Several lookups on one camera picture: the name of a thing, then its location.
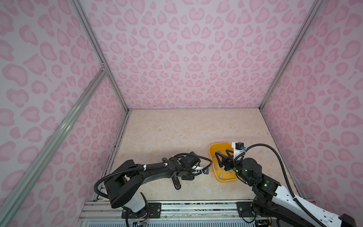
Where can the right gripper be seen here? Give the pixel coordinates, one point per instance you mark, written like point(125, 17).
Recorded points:
point(230, 161)

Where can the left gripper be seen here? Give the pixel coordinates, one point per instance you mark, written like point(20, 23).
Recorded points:
point(189, 177)

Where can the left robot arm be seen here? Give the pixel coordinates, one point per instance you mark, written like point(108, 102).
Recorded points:
point(123, 183)

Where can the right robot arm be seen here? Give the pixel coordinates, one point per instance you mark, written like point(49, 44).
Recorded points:
point(272, 199)

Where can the yellow plastic tray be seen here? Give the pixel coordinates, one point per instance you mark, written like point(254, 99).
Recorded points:
point(221, 175)

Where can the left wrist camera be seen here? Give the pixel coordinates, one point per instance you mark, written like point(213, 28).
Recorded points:
point(198, 170)

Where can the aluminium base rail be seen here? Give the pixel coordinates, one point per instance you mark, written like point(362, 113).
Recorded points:
point(219, 213)

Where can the diagonal aluminium frame bar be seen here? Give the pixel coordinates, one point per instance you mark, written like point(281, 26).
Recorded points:
point(32, 175)

